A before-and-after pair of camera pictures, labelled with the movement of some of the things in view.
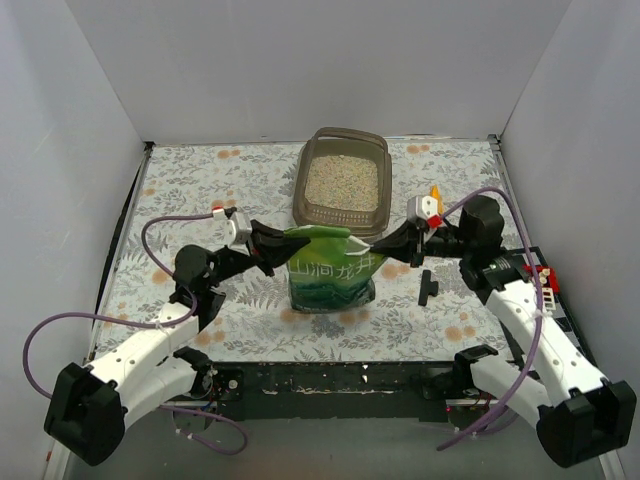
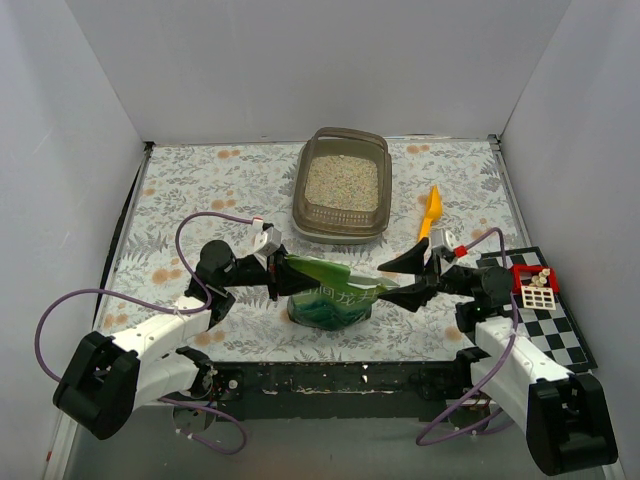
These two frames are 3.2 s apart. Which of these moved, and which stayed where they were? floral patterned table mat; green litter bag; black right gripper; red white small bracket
Moved: black right gripper; green litter bag
Stayed: floral patterned table mat; red white small bracket
